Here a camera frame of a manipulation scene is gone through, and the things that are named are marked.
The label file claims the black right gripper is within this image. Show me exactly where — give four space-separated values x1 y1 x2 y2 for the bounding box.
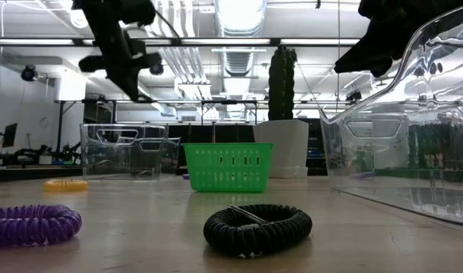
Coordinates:
333 0 426 78

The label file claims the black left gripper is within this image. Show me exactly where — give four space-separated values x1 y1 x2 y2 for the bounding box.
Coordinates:
78 30 163 104

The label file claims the clear plastic bin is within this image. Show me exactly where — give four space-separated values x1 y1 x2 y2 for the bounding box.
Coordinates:
79 123 181 180
319 2 463 233

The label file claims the black spring keychain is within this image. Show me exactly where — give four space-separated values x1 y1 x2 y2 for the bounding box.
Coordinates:
129 168 157 178
203 203 313 258

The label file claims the orange spring keychain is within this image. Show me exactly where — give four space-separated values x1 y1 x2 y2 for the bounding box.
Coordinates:
42 179 90 193

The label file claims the white box unit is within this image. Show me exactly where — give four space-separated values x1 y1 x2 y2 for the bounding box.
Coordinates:
53 70 87 102

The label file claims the green cactus plant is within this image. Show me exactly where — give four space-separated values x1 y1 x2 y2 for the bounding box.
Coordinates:
267 44 298 121

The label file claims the black background robot equipment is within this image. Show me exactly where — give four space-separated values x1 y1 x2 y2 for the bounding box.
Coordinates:
14 142 83 166

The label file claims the white hexagonal plant pot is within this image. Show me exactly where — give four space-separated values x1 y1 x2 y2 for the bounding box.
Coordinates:
253 119 310 179

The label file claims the green plastic slotted basket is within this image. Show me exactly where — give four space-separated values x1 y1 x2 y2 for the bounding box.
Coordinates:
181 142 275 193

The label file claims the black monitor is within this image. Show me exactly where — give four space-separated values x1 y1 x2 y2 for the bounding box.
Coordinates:
2 122 18 149

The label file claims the thin hanging cable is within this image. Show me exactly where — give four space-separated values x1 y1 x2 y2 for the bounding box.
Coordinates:
336 0 342 113

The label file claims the black ceiling rail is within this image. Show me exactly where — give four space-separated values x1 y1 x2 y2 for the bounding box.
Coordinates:
0 36 369 48

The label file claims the silver ventilation duct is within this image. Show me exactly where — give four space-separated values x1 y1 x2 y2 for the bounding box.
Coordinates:
215 0 267 121

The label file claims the black metal table frame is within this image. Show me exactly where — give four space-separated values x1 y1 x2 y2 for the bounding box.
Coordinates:
0 165 83 183

